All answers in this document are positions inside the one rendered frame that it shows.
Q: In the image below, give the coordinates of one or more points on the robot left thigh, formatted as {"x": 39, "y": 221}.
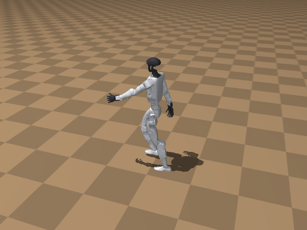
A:
{"x": 151, "y": 123}

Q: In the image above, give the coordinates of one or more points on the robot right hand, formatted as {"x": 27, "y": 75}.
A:
{"x": 170, "y": 112}

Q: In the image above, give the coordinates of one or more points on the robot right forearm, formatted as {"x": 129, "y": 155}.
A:
{"x": 168, "y": 98}

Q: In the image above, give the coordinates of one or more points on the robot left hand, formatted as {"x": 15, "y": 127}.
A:
{"x": 111, "y": 98}

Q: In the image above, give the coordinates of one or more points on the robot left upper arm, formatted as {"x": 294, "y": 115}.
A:
{"x": 145, "y": 85}

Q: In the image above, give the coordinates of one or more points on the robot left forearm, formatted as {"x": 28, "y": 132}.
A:
{"x": 125, "y": 95}

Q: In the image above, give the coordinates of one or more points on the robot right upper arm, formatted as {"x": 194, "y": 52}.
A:
{"x": 165, "y": 89}

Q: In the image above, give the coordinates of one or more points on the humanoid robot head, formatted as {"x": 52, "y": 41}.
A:
{"x": 153, "y": 62}

